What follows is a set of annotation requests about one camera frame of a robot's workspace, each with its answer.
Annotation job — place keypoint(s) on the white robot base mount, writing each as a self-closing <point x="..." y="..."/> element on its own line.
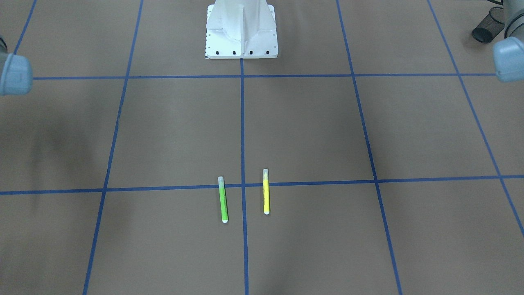
<point x="241" y="29"/>

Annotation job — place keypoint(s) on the yellow highlighter pen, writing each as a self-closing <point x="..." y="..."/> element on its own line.
<point x="266" y="193"/>

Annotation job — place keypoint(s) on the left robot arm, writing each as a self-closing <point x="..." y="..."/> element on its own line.
<point x="508" y="54"/>

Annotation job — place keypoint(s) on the black mesh pen cup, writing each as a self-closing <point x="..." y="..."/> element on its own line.
<point x="491" y="26"/>

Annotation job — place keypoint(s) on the green highlighter pen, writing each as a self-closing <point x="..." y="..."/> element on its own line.
<point x="223" y="200"/>

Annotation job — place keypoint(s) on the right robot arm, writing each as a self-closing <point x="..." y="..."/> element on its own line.
<point x="16" y="75"/>

